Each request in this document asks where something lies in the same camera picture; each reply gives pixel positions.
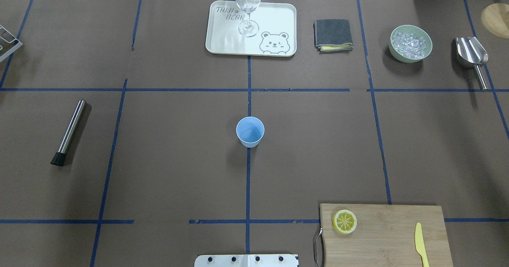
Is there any wooden cup tree stand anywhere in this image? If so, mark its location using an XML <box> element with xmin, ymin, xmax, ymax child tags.
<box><xmin>481</xmin><ymin>3</ymin><xmax>509</xmax><ymax>39</ymax></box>

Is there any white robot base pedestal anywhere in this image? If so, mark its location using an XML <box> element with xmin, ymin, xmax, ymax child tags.
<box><xmin>194</xmin><ymin>254</ymin><xmax>299</xmax><ymax>267</ymax></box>

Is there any yellow plastic knife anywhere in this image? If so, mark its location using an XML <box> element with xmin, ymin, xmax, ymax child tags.
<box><xmin>414</xmin><ymin>222</ymin><xmax>429</xmax><ymax>267</ymax></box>

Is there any grey folded cloth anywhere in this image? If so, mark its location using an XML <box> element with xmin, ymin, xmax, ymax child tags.
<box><xmin>313</xmin><ymin>19</ymin><xmax>354</xmax><ymax>53</ymax></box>

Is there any light blue plastic cup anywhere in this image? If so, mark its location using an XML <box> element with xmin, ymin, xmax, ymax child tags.
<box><xmin>236</xmin><ymin>116</ymin><xmax>265</xmax><ymax>148</ymax></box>

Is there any steel ice scoop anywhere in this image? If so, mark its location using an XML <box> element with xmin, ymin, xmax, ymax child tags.
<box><xmin>455</xmin><ymin>36</ymin><xmax>489</xmax><ymax>92</ymax></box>

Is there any lemon slice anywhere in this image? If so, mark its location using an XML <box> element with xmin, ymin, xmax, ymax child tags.
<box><xmin>332</xmin><ymin>209</ymin><xmax>357</xmax><ymax>235</ymax></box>

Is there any white wire cup rack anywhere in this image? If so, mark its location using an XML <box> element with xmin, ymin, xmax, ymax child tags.
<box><xmin>0</xmin><ymin>25</ymin><xmax>23</xmax><ymax>62</ymax></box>

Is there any clear wine glass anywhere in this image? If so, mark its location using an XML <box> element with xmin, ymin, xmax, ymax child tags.
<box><xmin>235</xmin><ymin>0</ymin><xmax>261</xmax><ymax>37</ymax></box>

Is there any steel muddler black tip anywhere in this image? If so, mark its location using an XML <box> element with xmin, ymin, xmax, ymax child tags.
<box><xmin>50</xmin><ymin>99</ymin><xmax>87</xmax><ymax>167</ymax></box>

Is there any bamboo cutting board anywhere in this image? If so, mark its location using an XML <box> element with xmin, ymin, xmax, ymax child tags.
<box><xmin>319</xmin><ymin>203</ymin><xmax>453</xmax><ymax>267</ymax></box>

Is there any cream bear serving tray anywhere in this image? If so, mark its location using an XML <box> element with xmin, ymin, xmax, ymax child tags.
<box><xmin>205</xmin><ymin>0</ymin><xmax>297</xmax><ymax>57</ymax></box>

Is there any green bowl of ice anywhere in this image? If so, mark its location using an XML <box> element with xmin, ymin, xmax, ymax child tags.
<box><xmin>389</xmin><ymin>25</ymin><xmax>433</xmax><ymax>63</ymax></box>

